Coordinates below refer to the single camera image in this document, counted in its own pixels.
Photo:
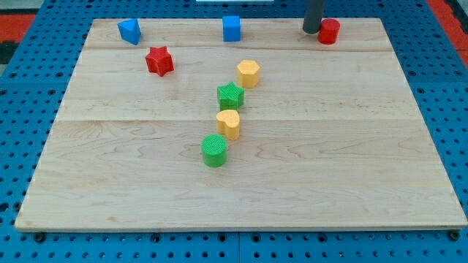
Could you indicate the green star block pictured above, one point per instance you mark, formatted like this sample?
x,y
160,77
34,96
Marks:
x,y
230,97

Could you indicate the yellow hexagon block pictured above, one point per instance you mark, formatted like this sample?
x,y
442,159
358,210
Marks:
x,y
248,72

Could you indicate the red star block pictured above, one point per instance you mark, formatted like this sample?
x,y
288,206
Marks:
x,y
159,61

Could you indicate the yellow heart block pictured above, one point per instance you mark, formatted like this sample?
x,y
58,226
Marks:
x,y
228,123

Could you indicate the green cylinder block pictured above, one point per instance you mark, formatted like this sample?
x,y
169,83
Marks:
x,y
214,150

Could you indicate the light wooden board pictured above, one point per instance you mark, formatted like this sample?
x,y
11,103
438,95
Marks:
x,y
331,137

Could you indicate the blue cube block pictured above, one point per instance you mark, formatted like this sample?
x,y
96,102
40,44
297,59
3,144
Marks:
x,y
231,28

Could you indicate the red cylinder block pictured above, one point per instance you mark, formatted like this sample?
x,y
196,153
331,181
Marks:
x,y
329,31

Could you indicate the blue triangle block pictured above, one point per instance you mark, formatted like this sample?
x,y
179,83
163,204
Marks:
x,y
130,31

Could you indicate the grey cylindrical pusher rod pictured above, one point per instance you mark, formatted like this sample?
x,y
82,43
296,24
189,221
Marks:
x,y
313,16

